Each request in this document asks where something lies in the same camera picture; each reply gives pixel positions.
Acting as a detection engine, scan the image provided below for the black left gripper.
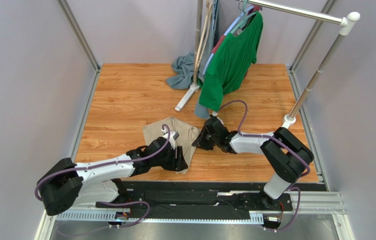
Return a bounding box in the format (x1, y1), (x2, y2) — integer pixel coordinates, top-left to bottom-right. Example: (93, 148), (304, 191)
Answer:
(151, 145), (188, 172)

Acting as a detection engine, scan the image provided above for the beige linen napkin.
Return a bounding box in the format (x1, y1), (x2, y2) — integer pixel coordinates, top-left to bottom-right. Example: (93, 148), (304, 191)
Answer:
(142, 117), (200, 174)

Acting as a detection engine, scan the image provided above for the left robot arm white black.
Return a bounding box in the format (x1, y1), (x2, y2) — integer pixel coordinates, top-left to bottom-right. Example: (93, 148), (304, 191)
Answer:
(34, 136), (188, 216)

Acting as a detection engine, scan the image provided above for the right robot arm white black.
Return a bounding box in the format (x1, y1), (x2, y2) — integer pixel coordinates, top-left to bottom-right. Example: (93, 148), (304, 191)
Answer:
(192, 116), (315, 200)

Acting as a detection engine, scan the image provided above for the blue-grey garment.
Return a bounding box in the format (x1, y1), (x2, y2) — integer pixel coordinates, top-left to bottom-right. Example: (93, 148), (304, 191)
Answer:
(166, 0), (220, 112)

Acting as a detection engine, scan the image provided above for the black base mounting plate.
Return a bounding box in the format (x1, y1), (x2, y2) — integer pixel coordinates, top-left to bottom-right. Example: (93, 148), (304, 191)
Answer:
(92, 179), (297, 221)

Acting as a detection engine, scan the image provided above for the green t-shirt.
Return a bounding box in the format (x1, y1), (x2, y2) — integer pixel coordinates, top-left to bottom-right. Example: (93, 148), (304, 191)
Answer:
(197, 11), (264, 112)

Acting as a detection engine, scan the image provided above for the beige wooden clothes hanger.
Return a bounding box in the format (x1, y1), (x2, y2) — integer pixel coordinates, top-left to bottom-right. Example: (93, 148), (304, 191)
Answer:
(192, 0), (213, 88)

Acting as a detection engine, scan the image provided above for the light blue clothes hanger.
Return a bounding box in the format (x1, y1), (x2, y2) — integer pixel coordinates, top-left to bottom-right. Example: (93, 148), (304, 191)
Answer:
(200, 12), (246, 76)

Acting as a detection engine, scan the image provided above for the teal clothes hanger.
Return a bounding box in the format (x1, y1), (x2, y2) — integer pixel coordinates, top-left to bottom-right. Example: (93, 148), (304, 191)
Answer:
(226, 0), (261, 35)

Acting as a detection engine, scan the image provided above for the silver white clothes rack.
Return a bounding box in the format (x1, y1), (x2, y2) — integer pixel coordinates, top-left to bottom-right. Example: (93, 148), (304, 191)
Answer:
(175, 0), (361, 127)

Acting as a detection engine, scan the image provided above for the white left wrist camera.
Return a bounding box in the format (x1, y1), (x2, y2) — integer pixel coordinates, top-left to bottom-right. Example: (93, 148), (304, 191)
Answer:
(163, 130), (179, 149)

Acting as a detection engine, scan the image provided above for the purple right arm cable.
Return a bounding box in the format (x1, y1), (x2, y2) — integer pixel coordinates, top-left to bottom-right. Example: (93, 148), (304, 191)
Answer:
(212, 99), (312, 233)

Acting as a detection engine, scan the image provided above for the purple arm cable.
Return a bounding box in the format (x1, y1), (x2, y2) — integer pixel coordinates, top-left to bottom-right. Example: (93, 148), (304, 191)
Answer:
(34, 124), (172, 231)
(212, 99), (312, 233)

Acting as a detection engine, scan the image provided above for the aluminium frame rail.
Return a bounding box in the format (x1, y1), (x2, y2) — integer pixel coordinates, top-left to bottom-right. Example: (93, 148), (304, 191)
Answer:
(34, 186), (355, 240)

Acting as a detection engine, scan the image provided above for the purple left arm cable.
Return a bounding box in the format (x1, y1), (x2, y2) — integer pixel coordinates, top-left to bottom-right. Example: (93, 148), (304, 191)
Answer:
(34, 124), (172, 231)

